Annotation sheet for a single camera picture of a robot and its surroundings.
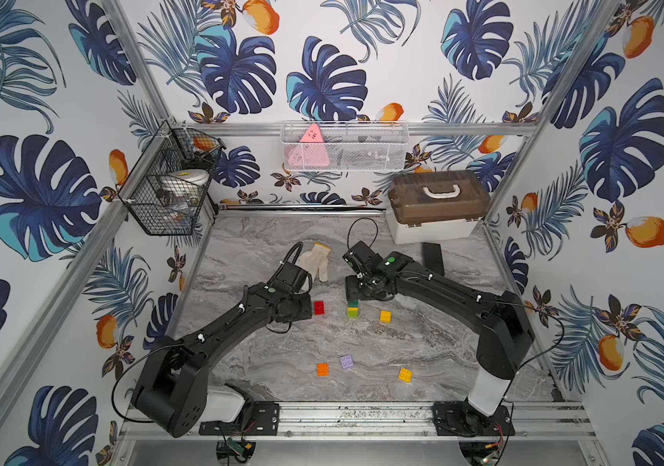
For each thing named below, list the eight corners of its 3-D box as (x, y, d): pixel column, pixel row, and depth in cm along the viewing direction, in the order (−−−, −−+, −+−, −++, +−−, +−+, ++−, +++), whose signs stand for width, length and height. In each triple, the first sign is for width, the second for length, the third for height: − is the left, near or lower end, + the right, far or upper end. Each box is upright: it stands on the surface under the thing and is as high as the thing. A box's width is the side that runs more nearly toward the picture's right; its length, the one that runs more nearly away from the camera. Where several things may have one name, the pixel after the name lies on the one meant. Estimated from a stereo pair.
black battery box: (427, 275, 104) (429, 271, 102) (420, 246, 113) (422, 242, 111) (445, 275, 104) (447, 271, 102) (437, 246, 113) (438, 242, 111)
